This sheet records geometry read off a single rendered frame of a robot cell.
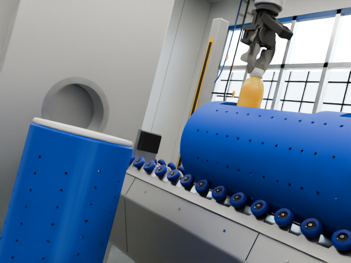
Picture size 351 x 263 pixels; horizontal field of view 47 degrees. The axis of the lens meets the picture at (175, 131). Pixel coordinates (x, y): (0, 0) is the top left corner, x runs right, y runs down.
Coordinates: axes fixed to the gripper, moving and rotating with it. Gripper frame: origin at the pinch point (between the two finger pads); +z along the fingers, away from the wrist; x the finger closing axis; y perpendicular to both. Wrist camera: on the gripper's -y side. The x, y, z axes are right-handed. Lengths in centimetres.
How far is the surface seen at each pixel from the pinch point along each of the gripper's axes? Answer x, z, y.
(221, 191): 10.6, 36.4, -8.8
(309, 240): 10, 39, -38
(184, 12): -247, -164, 444
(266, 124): 11.8, 16.8, -20.1
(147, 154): 0, 35, 50
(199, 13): -274, -172, 443
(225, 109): 9.7, 14.2, -1.3
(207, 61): -30, -14, 66
